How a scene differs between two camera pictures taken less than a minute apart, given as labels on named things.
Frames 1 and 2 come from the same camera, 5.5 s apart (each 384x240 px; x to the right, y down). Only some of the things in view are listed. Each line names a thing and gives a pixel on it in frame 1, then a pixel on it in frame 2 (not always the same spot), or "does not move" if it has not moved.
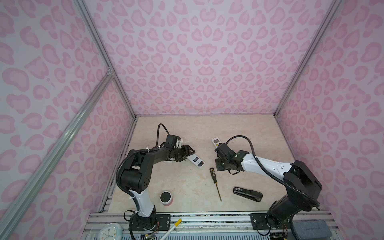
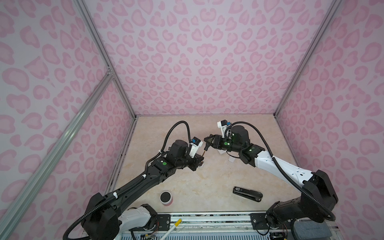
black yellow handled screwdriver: x=212 y=171 → x=206 y=148
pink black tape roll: x=166 y=198 does not move
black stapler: x=247 y=193 does not move
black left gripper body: x=181 y=153 → x=192 y=162
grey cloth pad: x=311 y=229 does not move
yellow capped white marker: x=178 y=222 does not move
